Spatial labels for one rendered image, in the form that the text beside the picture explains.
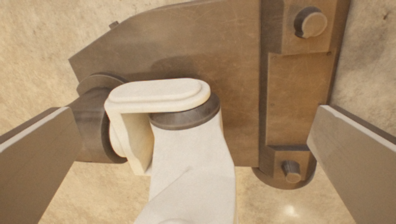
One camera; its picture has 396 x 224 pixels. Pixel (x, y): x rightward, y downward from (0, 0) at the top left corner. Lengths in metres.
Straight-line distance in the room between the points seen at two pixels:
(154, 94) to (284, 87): 0.28
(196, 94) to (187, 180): 0.17
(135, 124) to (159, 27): 0.21
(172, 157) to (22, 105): 0.97
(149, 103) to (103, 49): 0.24
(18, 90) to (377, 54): 1.28
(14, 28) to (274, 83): 0.88
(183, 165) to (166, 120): 0.10
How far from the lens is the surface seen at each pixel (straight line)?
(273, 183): 0.67
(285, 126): 0.53
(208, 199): 0.22
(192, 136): 0.33
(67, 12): 0.82
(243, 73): 0.48
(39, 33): 0.92
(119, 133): 0.43
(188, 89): 0.36
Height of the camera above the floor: 0.61
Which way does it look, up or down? 56 degrees down
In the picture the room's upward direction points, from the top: 161 degrees counter-clockwise
